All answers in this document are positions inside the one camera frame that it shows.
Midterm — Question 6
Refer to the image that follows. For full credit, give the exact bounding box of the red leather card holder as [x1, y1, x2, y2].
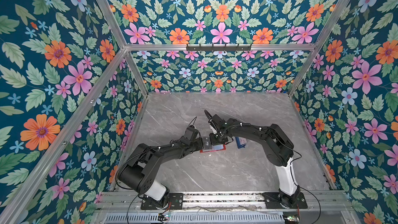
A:
[200, 144, 226, 153]

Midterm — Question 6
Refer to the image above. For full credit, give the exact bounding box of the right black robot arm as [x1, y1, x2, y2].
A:
[204, 110, 301, 207]

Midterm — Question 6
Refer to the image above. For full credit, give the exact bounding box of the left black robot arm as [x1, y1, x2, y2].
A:
[116, 125, 203, 209]

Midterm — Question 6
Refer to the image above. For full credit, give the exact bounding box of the blue card tray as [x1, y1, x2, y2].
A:
[235, 137, 247, 149]

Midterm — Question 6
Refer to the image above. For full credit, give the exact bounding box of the black hook rack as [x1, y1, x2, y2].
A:
[186, 44, 252, 52]

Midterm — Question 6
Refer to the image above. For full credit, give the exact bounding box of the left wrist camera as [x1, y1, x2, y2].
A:
[184, 125, 200, 140]

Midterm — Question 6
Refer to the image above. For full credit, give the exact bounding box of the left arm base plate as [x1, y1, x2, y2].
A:
[141, 193, 184, 211]

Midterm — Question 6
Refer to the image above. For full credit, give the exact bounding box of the white vented cable duct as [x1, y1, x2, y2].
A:
[104, 212, 285, 224]

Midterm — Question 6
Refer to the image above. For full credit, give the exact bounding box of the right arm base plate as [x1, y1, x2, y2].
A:
[262, 192, 308, 209]

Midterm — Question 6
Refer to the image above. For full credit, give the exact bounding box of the aluminium mounting rail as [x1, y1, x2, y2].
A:
[95, 190, 354, 212]

